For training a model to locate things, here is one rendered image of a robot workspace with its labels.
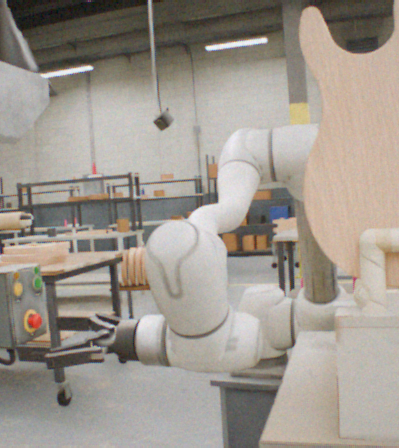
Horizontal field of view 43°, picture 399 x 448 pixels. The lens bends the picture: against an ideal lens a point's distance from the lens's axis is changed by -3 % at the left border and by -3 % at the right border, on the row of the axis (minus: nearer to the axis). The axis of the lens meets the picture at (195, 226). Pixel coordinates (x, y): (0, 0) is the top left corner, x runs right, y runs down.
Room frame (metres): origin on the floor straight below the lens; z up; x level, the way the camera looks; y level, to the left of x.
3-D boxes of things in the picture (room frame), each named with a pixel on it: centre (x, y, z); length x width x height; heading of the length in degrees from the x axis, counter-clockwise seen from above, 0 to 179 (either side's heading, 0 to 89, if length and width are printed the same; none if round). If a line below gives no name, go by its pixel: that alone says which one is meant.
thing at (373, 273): (0.66, -0.23, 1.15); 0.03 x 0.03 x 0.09
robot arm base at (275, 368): (1.64, -0.17, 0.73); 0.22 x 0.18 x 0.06; 65
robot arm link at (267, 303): (1.63, -0.20, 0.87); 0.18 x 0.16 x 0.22; 74
